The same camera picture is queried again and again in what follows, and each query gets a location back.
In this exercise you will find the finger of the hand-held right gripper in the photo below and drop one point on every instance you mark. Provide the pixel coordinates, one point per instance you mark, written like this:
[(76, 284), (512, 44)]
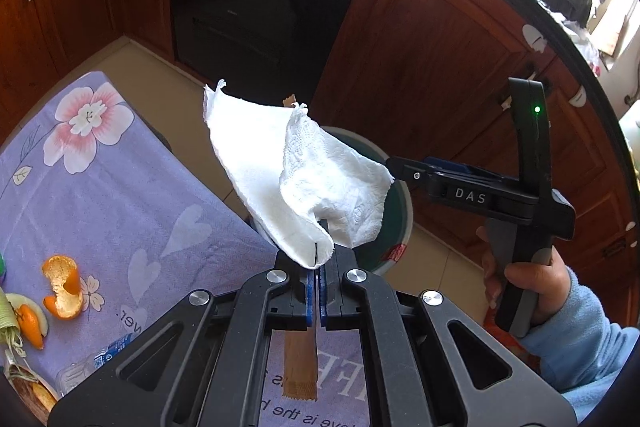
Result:
[(450, 167), (407, 174)]

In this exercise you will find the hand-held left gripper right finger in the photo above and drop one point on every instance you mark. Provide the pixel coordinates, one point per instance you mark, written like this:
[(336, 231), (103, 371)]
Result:
[(323, 302)]

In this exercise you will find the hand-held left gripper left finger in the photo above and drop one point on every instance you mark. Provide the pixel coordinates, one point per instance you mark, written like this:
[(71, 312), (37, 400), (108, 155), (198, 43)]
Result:
[(310, 302)]

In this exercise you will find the white bin with teal inside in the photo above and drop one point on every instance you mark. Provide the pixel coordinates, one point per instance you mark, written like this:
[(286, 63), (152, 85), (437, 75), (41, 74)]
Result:
[(398, 207)]

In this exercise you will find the brown printed packet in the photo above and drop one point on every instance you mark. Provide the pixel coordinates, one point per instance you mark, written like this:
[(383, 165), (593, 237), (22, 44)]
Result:
[(289, 100)]

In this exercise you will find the white paper towel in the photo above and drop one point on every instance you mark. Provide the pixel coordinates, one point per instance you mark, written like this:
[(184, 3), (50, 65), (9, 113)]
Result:
[(250, 147)]

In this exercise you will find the orange peel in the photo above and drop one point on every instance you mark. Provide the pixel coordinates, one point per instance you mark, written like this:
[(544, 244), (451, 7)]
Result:
[(67, 292)]

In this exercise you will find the person's right forearm blue sleeve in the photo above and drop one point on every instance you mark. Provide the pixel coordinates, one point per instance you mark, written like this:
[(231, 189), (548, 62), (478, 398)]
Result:
[(590, 347)]

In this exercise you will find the person's right hand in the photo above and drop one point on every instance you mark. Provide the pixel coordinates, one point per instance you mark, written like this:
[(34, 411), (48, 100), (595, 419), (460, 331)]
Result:
[(547, 287)]

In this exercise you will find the brown paper sachet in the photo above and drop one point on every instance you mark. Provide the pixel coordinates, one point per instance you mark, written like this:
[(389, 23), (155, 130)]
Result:
[(300, 367)]

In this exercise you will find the wooden sink kitchen cabinet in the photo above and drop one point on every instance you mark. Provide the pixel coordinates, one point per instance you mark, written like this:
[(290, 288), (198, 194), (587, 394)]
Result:
[(440, 72)]

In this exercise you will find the white child safety lock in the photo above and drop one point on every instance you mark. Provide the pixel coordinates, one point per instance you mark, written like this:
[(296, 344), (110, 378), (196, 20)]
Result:
[(578, 96), (534, 38)]

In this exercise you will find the black sink countertop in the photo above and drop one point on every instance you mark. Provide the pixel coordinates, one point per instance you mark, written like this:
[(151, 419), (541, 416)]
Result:
[(565, 32)]

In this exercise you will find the clear plastic bottle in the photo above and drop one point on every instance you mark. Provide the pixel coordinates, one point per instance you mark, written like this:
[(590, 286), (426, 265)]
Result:
[(107, 349)]

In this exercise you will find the purple floral tablecloth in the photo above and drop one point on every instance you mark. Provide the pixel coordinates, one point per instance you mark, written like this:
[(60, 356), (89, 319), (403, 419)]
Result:
[(125, 187)]

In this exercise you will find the black built-in oven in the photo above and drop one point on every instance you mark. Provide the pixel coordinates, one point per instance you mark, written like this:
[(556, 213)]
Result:
[(260, 7)]

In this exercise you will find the small orange peel scraps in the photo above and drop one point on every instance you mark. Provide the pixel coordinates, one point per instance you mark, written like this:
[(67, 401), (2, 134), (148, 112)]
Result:
[(42, 314)]

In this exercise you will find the pale green ribbed wrapper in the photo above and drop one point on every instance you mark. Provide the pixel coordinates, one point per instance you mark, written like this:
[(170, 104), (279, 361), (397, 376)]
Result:
[(11, 322)]

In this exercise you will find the small colourful foil-lid cup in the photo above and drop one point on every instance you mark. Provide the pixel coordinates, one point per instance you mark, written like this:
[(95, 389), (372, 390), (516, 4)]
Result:
[(2, 267)]

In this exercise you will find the wooden corner kitchen cabinet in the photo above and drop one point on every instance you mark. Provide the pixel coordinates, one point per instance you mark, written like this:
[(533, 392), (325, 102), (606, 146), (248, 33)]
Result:
[(85, 17)]

